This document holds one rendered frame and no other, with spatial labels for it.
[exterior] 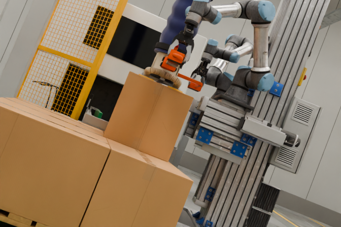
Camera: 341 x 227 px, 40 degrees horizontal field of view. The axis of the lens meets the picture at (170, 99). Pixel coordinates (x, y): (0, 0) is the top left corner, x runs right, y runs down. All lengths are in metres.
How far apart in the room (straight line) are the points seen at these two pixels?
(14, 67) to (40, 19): 0.45
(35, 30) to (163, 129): 1.76
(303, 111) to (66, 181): 1.70
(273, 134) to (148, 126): 0.74
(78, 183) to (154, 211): 0.35
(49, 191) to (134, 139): 0.75
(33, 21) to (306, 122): 2.31
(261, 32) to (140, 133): 0.91
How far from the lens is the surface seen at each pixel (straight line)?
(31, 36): 4.02
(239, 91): 2.89
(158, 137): 2.65
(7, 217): 2.11
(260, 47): 2.79
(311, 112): 3.17
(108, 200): 2.07
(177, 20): 2.93
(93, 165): 2.05
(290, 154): 3.13
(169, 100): 2.66
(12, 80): 4.01
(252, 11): 2.76
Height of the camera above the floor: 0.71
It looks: 4 degrees up
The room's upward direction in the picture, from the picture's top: 22 degrees clockwise
